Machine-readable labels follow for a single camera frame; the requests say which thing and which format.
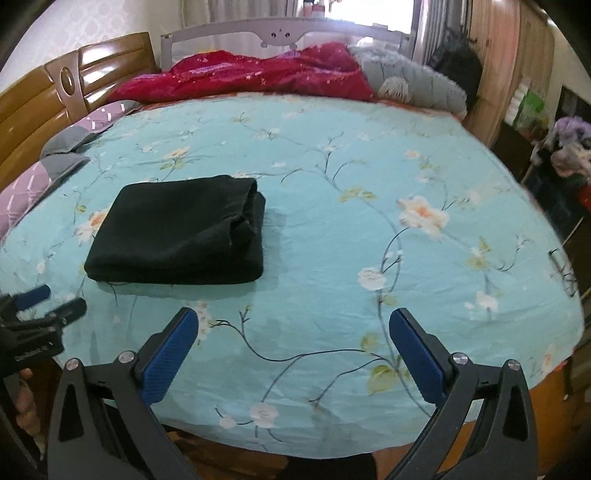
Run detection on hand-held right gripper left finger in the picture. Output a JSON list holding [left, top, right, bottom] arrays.
[[46, 307, 200, 480]]

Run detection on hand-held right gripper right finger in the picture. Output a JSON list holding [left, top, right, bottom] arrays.
[[385, 308, 541, 480]]

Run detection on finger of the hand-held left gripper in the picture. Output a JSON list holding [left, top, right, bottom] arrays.
[[18, 298, 88, 332], [0, 284, 52, 319]]

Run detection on black pants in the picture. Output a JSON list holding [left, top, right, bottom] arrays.
[[84, 174, 267, 286]]

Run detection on person's left hand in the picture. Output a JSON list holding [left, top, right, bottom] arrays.
[[13, 367, 38, 433]]

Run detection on purple and grey pillow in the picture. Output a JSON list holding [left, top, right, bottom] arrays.
[[41, 99, 141, 155], [0, 154, 90, 232]]

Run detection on light blue floral bed sheet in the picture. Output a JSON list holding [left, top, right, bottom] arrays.
[[0, 92, 585, 460]]

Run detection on black low cabinet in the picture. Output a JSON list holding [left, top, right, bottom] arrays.
[[489, 85, 591, 241]]

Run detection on pile of purple clothes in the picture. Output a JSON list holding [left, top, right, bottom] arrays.
[[531, 115, 591, 178]]

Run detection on green plastic package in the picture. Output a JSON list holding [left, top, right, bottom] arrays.
[[515, 90, 548, 132]]

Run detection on pack of white tissue rolls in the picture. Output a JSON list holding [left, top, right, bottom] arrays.
[[508, 76, 532, 125]]

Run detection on grey fluffy blanket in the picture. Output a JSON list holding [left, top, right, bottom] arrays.
[[348, 45, 468, 114]]

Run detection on black bag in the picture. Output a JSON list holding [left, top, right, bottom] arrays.
[[427, 44, 483, 112]]

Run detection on red quilt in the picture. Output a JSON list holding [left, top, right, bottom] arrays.
[[108, 41, 376, 103]]

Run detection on wooden wardrobe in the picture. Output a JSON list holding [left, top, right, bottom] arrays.
[[462, 0, 555, 144]]

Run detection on light striped curtain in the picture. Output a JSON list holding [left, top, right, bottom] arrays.
[[205, 0, 305, 33], [411, 0, 467, 65]]

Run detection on bright window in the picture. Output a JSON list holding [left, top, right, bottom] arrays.
[[300, 0, 416, 28]]

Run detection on grey bed guard rail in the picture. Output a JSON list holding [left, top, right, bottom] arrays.
[[159, 18, 414, 72]]

